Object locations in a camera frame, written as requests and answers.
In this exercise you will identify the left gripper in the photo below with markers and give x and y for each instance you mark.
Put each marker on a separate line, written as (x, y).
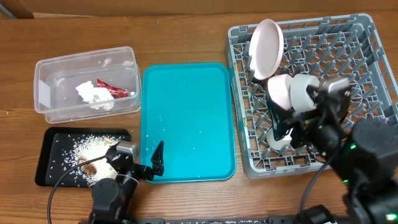
(147, 173)

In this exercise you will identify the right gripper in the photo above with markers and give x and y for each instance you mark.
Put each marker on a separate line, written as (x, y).
(280, 122)

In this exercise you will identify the grey bowl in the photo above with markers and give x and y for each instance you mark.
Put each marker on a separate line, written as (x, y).
(300, 99)

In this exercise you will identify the pink bowl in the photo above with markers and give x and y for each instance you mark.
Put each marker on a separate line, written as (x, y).
(279, 90)

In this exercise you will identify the white cup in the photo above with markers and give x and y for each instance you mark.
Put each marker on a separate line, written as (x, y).
(278, 144)

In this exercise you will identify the large white round plate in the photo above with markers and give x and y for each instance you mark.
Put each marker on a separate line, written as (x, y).
(265, 49)

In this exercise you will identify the brown food piece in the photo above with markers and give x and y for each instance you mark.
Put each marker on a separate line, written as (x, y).
(88, 169)

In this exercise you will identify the white rice pile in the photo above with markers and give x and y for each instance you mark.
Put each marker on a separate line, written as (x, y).
(68, 148)

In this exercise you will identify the red snack wrapper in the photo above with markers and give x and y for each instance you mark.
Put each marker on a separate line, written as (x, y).
(115, 92)

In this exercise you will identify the white napkin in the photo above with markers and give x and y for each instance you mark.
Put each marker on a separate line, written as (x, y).
(97, 97)

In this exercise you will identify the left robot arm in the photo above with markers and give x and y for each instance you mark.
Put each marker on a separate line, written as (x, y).
(112, 196)

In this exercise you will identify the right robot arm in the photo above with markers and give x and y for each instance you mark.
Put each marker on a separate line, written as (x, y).
(365, 159)

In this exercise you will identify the clear plastic waste bin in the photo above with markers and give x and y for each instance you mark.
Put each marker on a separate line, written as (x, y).
(56, 79)

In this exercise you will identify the teal plastic serving tray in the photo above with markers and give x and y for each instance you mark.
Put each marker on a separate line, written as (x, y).
(188, 106)

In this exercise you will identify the grey plastic dish rack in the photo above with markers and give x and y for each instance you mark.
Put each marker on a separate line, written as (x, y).
(348, 46)

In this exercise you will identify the black plastic tray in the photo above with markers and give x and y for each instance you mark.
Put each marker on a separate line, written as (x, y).
(48, 140)

